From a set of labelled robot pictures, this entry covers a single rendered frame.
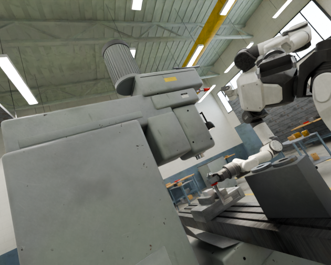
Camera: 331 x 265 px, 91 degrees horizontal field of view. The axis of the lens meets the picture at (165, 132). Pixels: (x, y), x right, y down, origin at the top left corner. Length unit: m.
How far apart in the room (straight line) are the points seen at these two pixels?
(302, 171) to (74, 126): 0.93
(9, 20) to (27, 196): 5.58
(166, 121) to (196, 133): 0.21
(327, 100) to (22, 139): 1.41
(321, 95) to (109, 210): 1.11
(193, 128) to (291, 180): 0.54
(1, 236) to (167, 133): 7.52
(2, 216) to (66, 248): 7.42
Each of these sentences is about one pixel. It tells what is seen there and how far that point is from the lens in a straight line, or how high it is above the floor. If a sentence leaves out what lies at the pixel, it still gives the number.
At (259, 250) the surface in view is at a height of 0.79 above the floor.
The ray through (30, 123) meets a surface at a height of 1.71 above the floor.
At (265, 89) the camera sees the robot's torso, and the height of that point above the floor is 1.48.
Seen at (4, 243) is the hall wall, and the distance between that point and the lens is 8.02.
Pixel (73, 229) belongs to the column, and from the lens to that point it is 0.68.
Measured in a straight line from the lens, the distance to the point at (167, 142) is 0.88.
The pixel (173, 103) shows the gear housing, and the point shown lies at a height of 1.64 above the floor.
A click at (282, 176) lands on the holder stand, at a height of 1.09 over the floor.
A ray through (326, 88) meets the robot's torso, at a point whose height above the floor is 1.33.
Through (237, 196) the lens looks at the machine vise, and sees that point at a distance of 1.23.
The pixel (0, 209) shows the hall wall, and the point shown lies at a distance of 8.11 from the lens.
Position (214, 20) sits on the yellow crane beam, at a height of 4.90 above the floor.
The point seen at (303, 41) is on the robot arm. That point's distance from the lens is 1.10.
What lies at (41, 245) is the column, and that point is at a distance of 0.70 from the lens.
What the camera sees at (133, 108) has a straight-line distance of 0.93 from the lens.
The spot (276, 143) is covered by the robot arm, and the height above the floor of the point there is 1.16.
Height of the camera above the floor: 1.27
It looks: 14 degrees up
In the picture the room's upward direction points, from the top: 25 degrees counter-clockwise
